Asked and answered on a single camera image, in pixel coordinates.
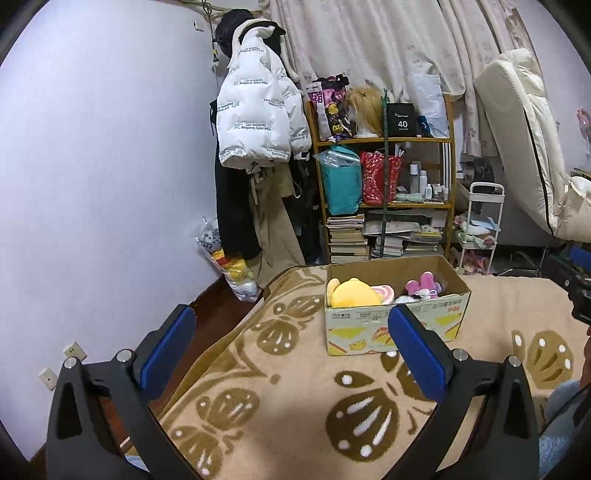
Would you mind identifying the pink hanging ornament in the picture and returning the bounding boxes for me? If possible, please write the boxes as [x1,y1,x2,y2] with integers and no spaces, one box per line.
[576,108,591,153]

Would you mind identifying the yellow plush toy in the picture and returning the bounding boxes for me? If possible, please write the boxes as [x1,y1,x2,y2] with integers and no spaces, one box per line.
[327,277,384,308]

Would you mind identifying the dark hanging clothes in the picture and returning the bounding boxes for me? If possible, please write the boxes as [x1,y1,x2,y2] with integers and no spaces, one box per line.
[288,157,324,264]

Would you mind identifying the black bag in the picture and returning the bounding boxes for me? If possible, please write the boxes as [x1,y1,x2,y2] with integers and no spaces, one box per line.
[464,157,495,185]

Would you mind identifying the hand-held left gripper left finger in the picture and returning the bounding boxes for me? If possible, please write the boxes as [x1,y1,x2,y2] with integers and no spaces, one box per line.
[45,304,199,480]

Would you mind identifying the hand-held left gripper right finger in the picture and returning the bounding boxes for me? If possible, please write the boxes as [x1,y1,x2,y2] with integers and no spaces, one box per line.
[385,305,541,480]

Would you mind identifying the group of white cosmetic bottles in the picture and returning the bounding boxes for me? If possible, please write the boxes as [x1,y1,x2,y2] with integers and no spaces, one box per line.
[409,159,451,201]

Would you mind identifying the printed tote bag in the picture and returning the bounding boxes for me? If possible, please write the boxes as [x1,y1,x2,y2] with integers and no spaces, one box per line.
[308,74,349,141]

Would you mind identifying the cream mattress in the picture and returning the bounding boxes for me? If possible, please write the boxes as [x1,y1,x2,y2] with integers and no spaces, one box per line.
[475,48,591,241]

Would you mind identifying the black hat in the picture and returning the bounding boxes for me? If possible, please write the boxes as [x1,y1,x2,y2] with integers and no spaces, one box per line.
[216,8,287,58]

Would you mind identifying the pale floral curtain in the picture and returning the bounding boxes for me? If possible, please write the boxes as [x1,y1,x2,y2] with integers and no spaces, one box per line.
[268,0,532,155]

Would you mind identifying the metal chair base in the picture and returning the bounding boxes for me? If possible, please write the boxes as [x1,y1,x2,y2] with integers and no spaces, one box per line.
[496,247,559,278]

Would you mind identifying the green pole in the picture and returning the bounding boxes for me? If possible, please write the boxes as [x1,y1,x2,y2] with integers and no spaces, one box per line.
[379,89,391,259]

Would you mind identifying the clear plastic bag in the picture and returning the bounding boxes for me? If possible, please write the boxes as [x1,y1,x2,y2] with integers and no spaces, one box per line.
[314,147,361,167]

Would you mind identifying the teal bag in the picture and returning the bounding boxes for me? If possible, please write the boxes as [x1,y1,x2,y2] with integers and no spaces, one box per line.
[320,148,363,215]

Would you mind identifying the white trolley cart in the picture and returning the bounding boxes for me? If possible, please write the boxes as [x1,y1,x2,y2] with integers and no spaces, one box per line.
[455,181,505,275]

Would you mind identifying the white plastic bag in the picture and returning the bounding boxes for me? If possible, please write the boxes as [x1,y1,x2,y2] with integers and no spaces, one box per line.
[409,71,451,139]

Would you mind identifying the pile of books and magazines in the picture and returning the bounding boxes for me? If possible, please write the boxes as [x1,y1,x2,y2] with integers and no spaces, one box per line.
[365,217,444,258]

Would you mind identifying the black box with white print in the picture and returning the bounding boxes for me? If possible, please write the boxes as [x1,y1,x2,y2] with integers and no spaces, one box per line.
[385,102,419,137]

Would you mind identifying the beige coat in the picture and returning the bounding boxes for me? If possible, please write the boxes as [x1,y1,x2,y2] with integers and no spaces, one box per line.
[249,164,305,278]

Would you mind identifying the red patterned gift bag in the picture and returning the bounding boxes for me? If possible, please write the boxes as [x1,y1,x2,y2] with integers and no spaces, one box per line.
[360,150,402,206]

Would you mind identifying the printed cardboard box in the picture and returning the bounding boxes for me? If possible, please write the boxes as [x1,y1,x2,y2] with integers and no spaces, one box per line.
[324,255,472,356]

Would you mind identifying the white puffer jacket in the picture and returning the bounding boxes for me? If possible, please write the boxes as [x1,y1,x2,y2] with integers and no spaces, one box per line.
[216,18,312,169]

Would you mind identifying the stack of old books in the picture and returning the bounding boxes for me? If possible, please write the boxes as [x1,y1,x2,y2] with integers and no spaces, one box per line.
[327,213,370,264]

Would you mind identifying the wooden shelf unit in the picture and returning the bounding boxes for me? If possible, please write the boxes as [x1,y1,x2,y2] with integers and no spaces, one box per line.
[305,95,455,264]

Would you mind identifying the blonde wig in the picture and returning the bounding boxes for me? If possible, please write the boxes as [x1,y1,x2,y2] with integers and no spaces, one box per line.
[346,85,386,138]

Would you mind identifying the plastic bag of toys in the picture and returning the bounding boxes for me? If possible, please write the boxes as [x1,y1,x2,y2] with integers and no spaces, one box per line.
[196,217,262,303]

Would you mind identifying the black coat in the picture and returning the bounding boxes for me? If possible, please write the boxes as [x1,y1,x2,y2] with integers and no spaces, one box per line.
[215,157,262,261]

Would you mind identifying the beige printed blanket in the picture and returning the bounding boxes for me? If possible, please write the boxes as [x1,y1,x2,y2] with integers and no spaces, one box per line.
[157,265,591,480]

